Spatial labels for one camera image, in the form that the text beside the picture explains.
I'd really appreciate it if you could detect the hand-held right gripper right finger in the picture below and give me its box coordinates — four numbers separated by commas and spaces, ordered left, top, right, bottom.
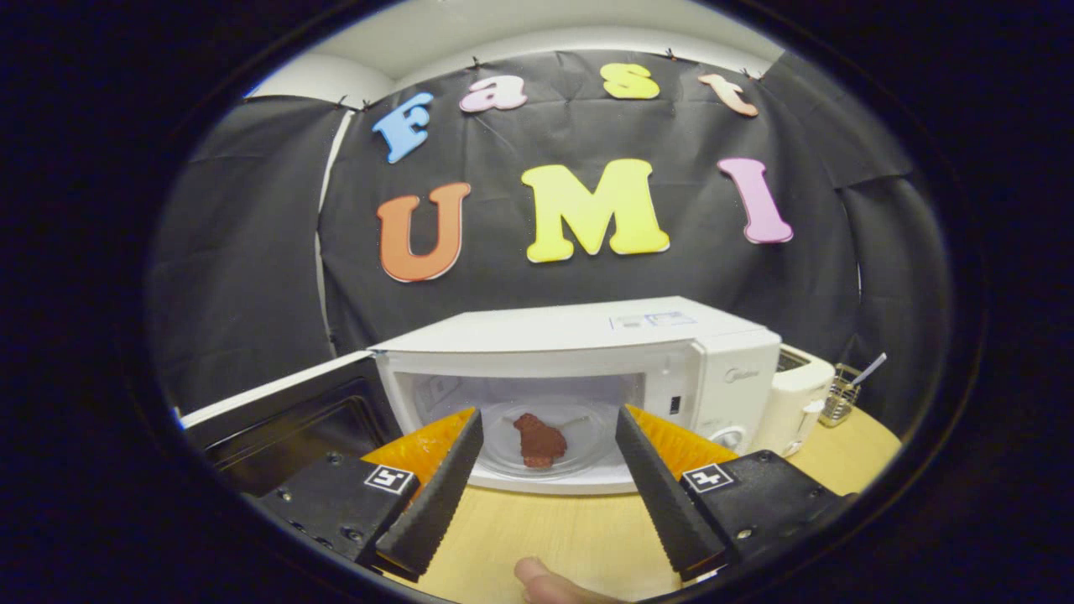
615, 404, 857, 584

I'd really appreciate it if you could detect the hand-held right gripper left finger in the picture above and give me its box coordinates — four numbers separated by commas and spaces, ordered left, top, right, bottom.
243, 408, 487, 586

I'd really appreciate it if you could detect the brown meat piece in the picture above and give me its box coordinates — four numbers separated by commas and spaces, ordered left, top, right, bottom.
514, 412, 568, 469

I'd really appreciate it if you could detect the white microwave oven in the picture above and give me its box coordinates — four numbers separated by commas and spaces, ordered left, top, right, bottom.
180, 296, 783, 496

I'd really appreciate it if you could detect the glass turntable plate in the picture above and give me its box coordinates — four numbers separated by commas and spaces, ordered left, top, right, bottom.
480, 401, 622, 479

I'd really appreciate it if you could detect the white toaster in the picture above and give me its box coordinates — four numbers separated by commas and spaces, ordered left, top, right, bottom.
749, 344, 837, 458

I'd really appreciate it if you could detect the clear utensil holder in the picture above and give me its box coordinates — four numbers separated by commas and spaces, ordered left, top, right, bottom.
819, 352, 888, 429

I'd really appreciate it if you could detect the black backdrop cloth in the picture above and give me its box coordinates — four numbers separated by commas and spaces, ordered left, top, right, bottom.
151, 50, 953, 437

